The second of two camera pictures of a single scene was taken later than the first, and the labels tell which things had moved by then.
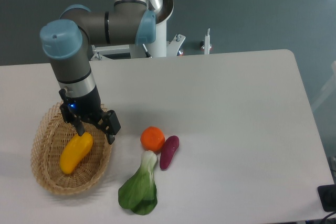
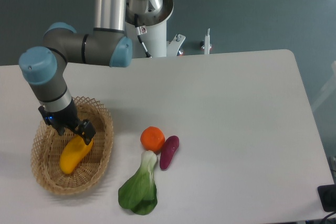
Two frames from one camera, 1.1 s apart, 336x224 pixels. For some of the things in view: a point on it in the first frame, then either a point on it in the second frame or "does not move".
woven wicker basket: (53, 132) does not move
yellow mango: (75, 150) does not move
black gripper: (86, 108) to (68, 119)
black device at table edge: (327, 195) does not move
